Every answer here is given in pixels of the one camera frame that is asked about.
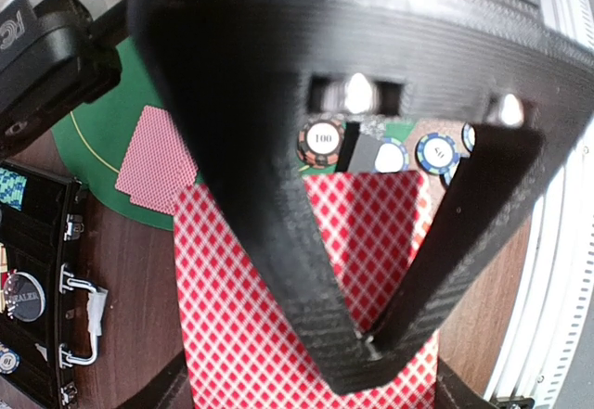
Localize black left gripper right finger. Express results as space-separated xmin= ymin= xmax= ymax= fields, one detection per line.
xmin=434 ymin=357 xmax=497 ymax=409

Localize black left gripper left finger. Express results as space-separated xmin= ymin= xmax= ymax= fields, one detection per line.
xmin=117 ymin=351 xmax=194 ymax=409

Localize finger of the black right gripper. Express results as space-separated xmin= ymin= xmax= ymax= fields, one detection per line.
xmin=128 ymin=0 xmax=593 ymax=393

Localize red-backed card deck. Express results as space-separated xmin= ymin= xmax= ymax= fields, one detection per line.
xmin=174 ymin=171 xmax=438 ymax=408

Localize blue tan chips mat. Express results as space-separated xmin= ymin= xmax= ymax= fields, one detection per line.
xmin=374 ymin=137 xmax=409 ymax=173

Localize black orange chips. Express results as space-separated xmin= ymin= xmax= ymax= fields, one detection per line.
xmin=296 ymin=120 xmax=345 ymax=169

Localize dealt red card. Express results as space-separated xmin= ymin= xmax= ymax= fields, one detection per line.
xmin=115 ymin=106 xmax=198 ymax=215

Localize blue tan chip row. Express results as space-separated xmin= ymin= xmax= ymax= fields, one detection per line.
xmin=0 ymin=344 xmax=20 ymax=375

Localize clear acrylic dealer button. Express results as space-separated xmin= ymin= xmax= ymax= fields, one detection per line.
xmin=3 ymin=272 xmax=45 ymax=323

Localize black poker set case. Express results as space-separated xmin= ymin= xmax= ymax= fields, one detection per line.
xmin=1 ymin=161 xmax=107 ymax=408

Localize green round poker mat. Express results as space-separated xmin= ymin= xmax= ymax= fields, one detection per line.
xmin=50 ymin=37 xmax=419 ymax=232

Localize teal chip row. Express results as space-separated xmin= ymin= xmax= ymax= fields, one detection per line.
xmin=0 ymin=168 xmax=27 ymax=211

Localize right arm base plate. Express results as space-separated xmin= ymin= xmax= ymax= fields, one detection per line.
xmin=491 ymin=396 xmax=535 ymax=409

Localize aluminium front rail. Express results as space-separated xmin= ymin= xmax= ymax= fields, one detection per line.
xmin=482 ymin=0 xmax=594 ymax=409

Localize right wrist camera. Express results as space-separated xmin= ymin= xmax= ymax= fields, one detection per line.
xmin=1 ymin=0 xmax=128 ymax=159

